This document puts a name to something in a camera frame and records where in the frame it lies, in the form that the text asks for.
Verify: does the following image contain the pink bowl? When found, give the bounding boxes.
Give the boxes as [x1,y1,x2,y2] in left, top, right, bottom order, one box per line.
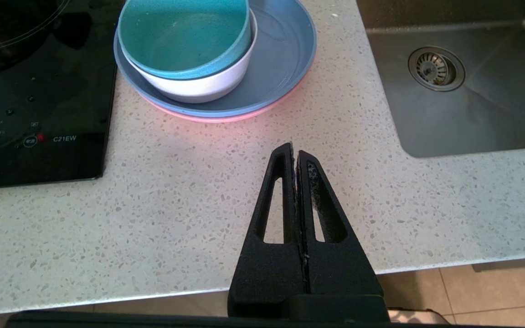
[133,9,258,104]

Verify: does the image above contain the metal sink drain strainer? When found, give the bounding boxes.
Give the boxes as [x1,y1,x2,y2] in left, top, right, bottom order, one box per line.
[407,46,466,92]

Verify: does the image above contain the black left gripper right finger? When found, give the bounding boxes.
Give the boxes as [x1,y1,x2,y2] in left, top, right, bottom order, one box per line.
[297,150,390,319]

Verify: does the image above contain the teal bowl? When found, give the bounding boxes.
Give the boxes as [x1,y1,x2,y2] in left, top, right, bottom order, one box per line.
[118,0,252,81]

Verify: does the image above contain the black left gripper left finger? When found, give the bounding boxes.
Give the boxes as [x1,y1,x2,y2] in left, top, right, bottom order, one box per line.
[227,142,309,318]

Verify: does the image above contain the black induction cooktop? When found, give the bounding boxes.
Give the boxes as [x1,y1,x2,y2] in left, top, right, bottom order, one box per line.
[0,0,126,190]

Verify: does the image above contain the blue grey plate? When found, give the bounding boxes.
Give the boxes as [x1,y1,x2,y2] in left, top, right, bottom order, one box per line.
[113,0,317,118]

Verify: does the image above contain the pink plate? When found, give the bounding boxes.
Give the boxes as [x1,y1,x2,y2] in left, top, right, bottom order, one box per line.
[142,75,309,123]

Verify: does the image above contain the stainless steel sink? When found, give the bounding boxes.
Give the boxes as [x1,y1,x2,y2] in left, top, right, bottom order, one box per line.
[356,0,525,159]

